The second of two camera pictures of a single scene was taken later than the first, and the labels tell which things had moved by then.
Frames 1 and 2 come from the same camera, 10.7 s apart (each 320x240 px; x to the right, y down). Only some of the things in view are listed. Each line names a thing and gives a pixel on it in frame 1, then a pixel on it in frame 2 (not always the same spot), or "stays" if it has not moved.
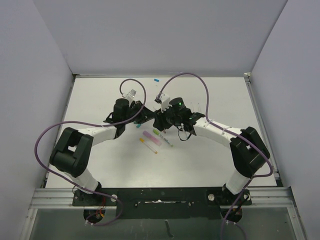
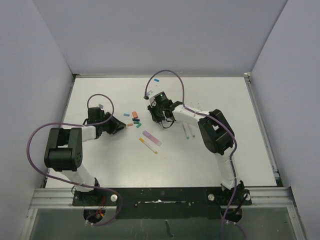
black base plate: [164, 203] stays
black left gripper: [145, 115] → [116, 126]
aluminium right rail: [263, 128] stays
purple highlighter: [153, 139] stays
